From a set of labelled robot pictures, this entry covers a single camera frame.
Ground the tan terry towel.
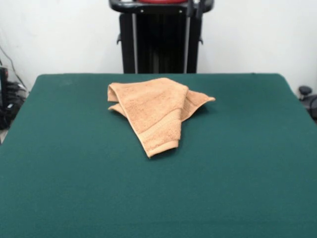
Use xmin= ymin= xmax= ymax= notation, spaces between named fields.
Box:
xmin=107 ymin=77 xmax=216 ymax=159

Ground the black office chair base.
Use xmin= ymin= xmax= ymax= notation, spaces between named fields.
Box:
xmin=298 ymin=85 xmax=317 ymax=124

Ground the dark green table cloth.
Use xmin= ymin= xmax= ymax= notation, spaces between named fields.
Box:
xmin=0 ymin=73 xmax=317 ymax=238

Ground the black equipment stack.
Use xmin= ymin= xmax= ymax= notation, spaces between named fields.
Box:
xmin=0 ymin=66 xmax=28 ymax=130

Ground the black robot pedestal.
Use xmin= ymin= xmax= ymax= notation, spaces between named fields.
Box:
xmin=108 ymin=0 xmax=215 ymax=74

